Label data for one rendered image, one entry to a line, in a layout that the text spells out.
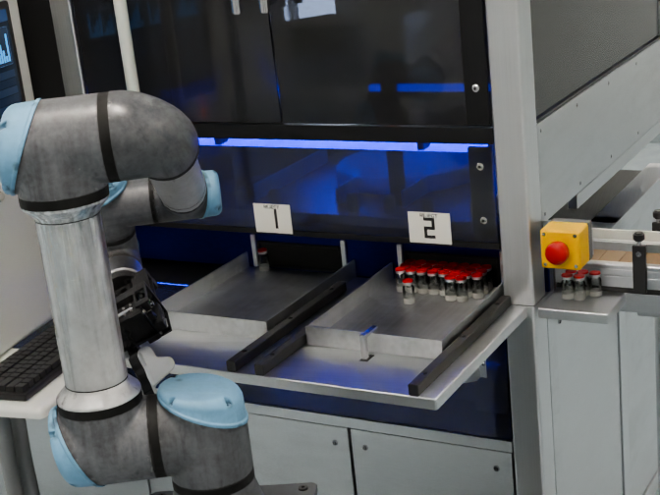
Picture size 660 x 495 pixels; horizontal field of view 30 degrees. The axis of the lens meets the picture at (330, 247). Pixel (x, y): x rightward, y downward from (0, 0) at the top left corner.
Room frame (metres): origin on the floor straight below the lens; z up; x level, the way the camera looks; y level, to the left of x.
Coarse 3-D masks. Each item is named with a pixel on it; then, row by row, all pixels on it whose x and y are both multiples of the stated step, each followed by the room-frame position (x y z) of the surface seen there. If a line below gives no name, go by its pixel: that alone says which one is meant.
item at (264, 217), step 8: (256, 208) 2.35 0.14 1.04; (264, 208) 2.35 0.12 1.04; (272, 208) 2.34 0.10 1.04; (280, 208) 2.33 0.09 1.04; (288, 208) 2.32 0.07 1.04; (256, 216) 2.36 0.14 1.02; (264, 216) 2.35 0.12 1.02; (272, 216) 2.34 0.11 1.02; (280, 216) 2.33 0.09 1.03; (288, 216) 2.32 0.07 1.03; (256, 224) 2.36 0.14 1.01; (264, 224) 2.35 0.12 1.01; (272, 224) 2.34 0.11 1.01; (280, 224) 2.33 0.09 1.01; (288, 224) 2.32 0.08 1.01; (264, 232) 2.35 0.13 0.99; (272, 232) 2.34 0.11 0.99; (280, 232) 2.33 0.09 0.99; (288, 232) 2.32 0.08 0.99
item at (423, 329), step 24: (360, 288) 2.18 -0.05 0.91; (384, 288) 2.25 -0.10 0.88; (336, 312) 2.10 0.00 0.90; (360, 312) 2.13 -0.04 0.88; (384, 312) 2.12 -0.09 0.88; (408, 312) 2.10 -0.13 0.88; (432, 312) 2.09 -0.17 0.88; (456, 312) 2.08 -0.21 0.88; (480, 312) 2.02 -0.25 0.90; (312, 336) 2.00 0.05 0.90; (336, 336) 1.98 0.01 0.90; (384, 336) 1.93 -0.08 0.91; (408, 336) 1.91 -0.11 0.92; (432, 336) 1.98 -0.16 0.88; (456, 336) 1.93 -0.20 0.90
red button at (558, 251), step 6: (552, 246) 2.01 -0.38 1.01; (558, 246) 2.01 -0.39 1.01; (564, 246) 2.01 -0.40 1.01; (546, 252) 2.02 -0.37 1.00; (552, 252) 2.01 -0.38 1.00; (558, 252) 2.00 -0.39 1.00; (564, 252) 2.00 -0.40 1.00; (546, 258) 2.02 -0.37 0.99; (552, 258) 2.01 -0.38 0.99; (558, 258) 2.00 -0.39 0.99; (564, 258) 2.00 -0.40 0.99; (558, 264) 2.01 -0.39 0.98
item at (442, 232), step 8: (408, 216) 2.19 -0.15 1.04; (416, 216) 2.18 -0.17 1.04; (424, 216) 2.17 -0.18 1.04; (432, 216) 2.16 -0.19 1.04; (440, 216) 2.15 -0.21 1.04; (448, 216) 2.14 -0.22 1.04; (416, 224) 2.18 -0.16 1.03; (424, 224) 2.17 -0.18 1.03; (440, 224) 2.15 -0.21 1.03; (448, 224) 2.14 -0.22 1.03; (416, 232) 2.18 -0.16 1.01; (432, 232) 2.16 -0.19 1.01; (440, 232) 2.15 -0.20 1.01; (448, 232) 2.14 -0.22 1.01; (416, 240) 2.18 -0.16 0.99; (424, 240) 2.17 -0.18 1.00; (432, 240) 2.16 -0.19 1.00; (440, 240) 2.15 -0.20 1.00; (448, 240) 2.15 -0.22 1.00
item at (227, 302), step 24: (240, 264) 2.44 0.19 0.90; (192, 288) 2.30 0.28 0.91; (216, 288) 2.35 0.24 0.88; (240, 288) 2.34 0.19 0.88; (264, 288) 2.32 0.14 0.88; (288, 288) 2.31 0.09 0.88; (312, 288) 2.20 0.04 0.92; (168, 312) 2.16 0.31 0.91; (192, 312) 2.23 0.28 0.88; (216, 312) 2.21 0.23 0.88; (240, 312) 2.20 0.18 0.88; (264, 312) 2.18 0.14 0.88; (288, 312) 2.11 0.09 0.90; (240, 336) 2.08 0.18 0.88
